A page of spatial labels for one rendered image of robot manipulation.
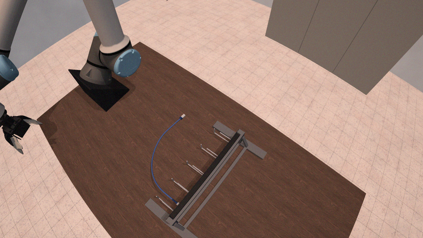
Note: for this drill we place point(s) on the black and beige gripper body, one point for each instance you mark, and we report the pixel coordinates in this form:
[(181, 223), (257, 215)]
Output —
[(14, 125)]

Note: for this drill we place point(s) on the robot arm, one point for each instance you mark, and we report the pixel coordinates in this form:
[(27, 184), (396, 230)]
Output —
[(110, 50)]

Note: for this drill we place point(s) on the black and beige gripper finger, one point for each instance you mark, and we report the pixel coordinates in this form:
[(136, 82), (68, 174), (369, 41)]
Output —
[(13, 141), (29, 120)]

